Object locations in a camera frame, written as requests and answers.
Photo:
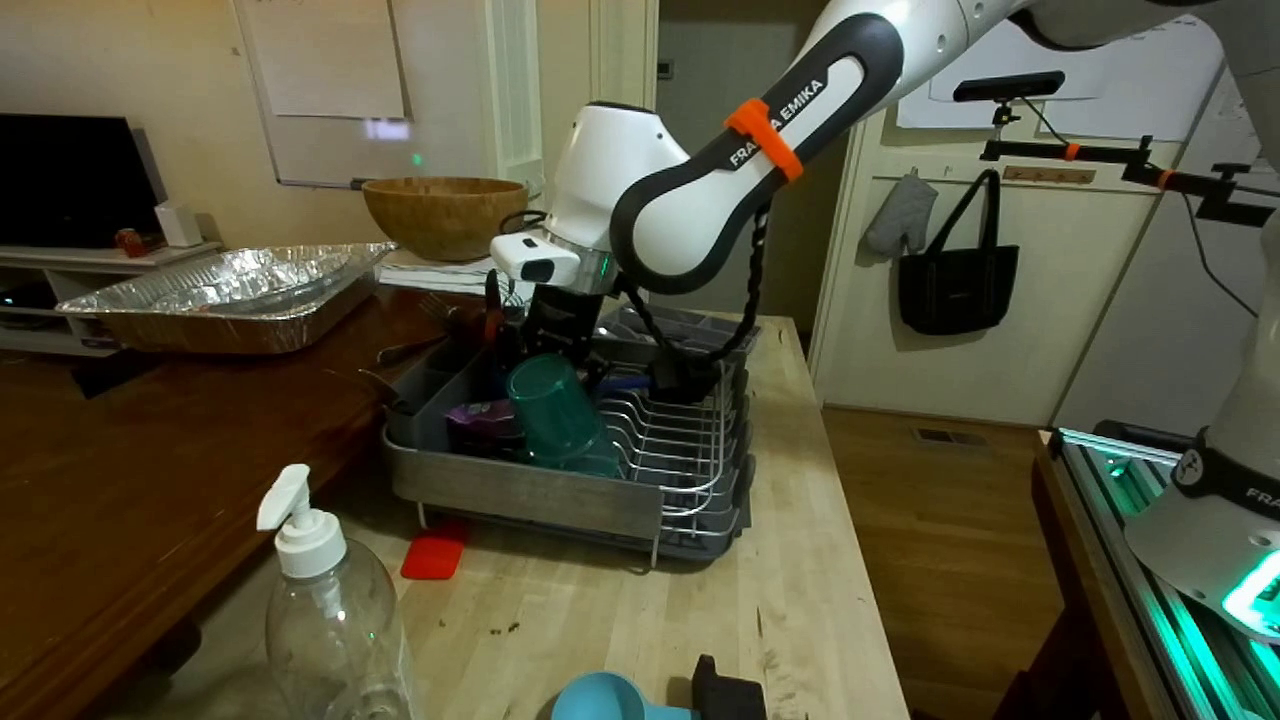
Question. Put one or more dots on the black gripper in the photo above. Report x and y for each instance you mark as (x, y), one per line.
(562, 317)

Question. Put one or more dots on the green plastic cup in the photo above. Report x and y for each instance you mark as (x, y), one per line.
(554, 406)

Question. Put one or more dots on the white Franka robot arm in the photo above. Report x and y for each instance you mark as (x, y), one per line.
(693, 203)

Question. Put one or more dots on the grey dish rack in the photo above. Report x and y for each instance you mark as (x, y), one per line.
(533, 492)

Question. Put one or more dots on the small blue cup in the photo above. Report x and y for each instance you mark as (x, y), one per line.
(603, 701)

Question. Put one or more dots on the striped white green cloth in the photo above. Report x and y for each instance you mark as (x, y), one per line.
(425, 273)

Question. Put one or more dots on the grey cutlery tray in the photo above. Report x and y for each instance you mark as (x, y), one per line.
(727, 334)

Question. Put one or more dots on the wooden bowl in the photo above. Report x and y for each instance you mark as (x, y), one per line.
(441, 215)

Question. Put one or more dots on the red square pad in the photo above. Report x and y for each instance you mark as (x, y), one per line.
(432, 552)

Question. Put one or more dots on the aluminium foil tray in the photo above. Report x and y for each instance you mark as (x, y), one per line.
(225, 294)

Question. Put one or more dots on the clear pump bottle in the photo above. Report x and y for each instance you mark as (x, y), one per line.
(326, 615)

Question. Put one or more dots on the blank whiteboard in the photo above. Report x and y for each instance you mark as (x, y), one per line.
(323, 80)

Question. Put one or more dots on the grey oven mitt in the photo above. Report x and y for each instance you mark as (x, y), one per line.
(903, 215)

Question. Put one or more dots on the small black block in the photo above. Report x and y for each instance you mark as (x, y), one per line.
(727, 693)

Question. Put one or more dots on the black tote bag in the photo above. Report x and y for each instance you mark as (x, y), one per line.
(958, 283)

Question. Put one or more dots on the white shelf unit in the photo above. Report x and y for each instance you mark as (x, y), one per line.
(55, 273)

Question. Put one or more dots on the black monitor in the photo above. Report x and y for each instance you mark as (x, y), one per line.
(67, 181)

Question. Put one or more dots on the whiteboard with writing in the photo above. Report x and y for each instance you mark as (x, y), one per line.
(1134, 87)

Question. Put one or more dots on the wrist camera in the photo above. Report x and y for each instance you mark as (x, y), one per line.
(533, 257)

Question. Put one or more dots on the black sensor bar camera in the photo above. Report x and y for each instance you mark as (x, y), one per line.
(1010, 87)

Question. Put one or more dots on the aluminium robot stand frame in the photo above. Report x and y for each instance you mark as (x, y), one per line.
(1104, 466)

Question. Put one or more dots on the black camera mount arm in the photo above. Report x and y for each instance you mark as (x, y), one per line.
(1134, 165)

